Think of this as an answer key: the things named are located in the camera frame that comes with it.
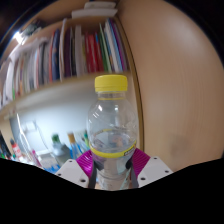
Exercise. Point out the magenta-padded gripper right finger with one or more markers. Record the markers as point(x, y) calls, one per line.
point(151, 168)

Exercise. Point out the green-capped plastic bottle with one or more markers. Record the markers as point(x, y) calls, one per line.
point(86, 138)

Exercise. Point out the pink carton box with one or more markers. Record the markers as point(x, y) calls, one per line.
point(36, 158)

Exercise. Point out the red and white bottle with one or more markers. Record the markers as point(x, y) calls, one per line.
point(16, 151)

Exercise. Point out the blue and white box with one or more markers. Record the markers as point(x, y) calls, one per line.
point(48, 161)

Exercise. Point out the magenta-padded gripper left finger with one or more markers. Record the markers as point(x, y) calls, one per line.
point(71, 171)

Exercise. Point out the green glass bottle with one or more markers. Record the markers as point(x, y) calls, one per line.
point(55, 138)

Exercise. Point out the clear bottle with yellow cap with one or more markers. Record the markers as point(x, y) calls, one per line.
point(111, 126)

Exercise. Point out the white wall power outlet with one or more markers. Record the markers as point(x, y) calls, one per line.
point(30, 126)

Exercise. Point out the wooden shelf unit with books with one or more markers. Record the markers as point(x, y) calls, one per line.
point(83, 53)

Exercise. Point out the blue bottle with yellow cap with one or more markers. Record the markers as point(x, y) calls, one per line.
point(72, 146)

